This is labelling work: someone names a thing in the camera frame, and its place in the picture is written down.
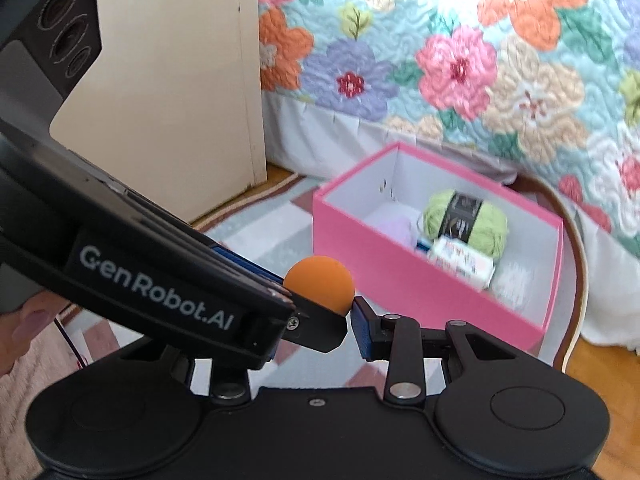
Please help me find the clear floss pick box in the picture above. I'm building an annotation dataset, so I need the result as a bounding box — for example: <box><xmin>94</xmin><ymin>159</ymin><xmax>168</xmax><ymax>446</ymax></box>
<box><xmin>492</xmin><ymin>260</ymin><xmax>538</xmax><ymax>311</ymax></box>

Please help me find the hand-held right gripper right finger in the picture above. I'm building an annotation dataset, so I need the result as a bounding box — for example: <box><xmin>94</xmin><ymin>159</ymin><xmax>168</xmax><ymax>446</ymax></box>
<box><xmin>350</xmin><ymin>297</ymin><xmax>551</xmax><ymax>403</ymax></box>

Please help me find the floral quilt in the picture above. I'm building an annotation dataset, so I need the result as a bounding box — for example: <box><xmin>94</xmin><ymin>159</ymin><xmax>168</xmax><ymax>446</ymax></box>
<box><xmin>255</xmin><ymin>0</ymin><xmax>640</xmax><ymax>241</ymax></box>

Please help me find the orange makeup sponge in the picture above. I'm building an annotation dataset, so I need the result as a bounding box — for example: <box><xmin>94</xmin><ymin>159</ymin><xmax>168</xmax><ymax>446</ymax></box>
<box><xmin>282</xmin><ymin>256</ymin><xmax>356</xmax><ymax>317</ymax></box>

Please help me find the person's left hand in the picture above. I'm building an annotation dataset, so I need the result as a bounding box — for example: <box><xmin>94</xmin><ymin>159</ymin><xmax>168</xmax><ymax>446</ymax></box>
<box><xmin>0</xmin><ymin>292</ymin><xmax>51</xmax><ymax>376</ymax></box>

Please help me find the pink cardboard box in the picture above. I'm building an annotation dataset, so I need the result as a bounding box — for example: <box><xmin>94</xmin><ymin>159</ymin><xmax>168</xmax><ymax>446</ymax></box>
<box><xmin>312</xmin><ymin>141</ymin><xmax>565</xmax><ymax>351</ymax></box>

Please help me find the small white wet wipes pack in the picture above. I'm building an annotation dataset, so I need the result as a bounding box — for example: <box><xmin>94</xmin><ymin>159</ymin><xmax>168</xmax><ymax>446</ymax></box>
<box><xmin>429</xmin><ymin>237</ymin><xmax>496</xmax><ymax>288</ymax></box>

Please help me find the pink fuzzy clothing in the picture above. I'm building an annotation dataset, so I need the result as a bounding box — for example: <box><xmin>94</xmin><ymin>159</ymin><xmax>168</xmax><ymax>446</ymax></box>
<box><xmin>0</xmin><ymin>340</ymin><xmax>86</xmax><ymax>413</ymax></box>

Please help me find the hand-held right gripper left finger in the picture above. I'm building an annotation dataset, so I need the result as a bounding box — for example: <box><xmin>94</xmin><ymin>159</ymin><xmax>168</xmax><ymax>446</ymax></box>
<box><xmin>187</xmin><ymin>350</ymin><xmax>253</xmax><ymax>403</ymax></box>

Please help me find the checked grey and brown rug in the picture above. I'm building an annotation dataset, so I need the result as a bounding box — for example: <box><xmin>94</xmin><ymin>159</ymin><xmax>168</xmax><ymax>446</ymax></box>
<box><xmin>50</xmin><ymin>170</ymin><xmax>588</xmax><ymax>391</ymax></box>

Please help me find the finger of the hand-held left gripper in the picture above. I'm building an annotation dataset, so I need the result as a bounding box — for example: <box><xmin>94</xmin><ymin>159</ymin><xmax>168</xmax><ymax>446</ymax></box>
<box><xmin>210</xmin><ymin>242</ymin><xmax>296</xmax><ymax>311</ymax></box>
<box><xmin>277</xmin><ymin>290</ymin><xmax>349</xmax><ymax>354</ymax></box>

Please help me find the purple plush toy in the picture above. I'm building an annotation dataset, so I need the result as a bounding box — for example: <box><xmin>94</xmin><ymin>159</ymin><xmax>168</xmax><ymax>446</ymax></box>
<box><xmin>372</xmin><ymin>212</ymin><xmax>418</xmax><ymax>241</ymax></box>

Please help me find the cream cabinet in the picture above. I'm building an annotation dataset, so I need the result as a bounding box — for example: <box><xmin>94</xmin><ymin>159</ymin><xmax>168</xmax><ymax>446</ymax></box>
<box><xmin>50</xmin><ymin>0</ymin><xmax>268</xmax><ymax>226</ymax></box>

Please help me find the green yarn ball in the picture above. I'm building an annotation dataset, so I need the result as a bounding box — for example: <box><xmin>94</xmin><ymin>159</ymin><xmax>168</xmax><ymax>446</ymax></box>
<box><xmin>421</xmin><ymin>189</ymin><xmax>508</xmax><ymax>261</ymax></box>

